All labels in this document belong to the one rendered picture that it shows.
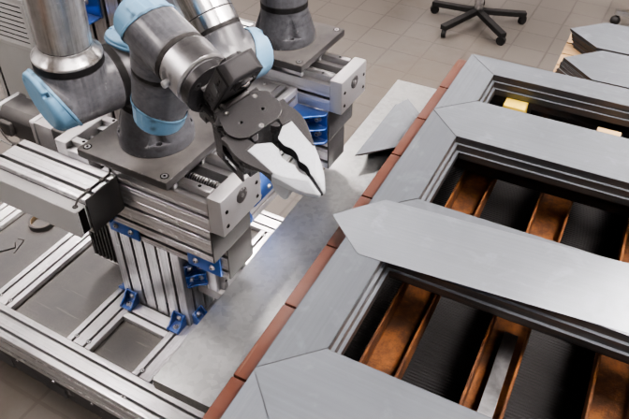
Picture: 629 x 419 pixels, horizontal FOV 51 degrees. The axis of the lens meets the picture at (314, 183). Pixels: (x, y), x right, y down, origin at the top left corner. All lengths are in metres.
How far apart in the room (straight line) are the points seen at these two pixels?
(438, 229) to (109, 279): 1.22
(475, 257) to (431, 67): 2.48
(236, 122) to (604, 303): 0.83
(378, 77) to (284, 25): 2.03
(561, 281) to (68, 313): 1.46
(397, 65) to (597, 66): 1.79
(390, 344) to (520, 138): 0.61
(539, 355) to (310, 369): 0.66
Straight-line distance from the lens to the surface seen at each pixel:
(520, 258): 1.37
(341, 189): 1.76
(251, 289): 1.51
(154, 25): 0.84
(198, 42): 0.82
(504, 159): 1.65
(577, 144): 1.72
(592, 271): 1.39
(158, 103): 0.91
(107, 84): 1.19
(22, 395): 2.34
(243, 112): 0.75
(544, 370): 1.61
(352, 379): 1.14
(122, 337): 2.10
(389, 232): 1.37
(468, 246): 1.37
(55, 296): 2.27
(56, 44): 1.14
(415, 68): 3.72
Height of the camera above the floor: 1.80
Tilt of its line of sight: 39 degrees down
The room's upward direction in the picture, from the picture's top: straight up
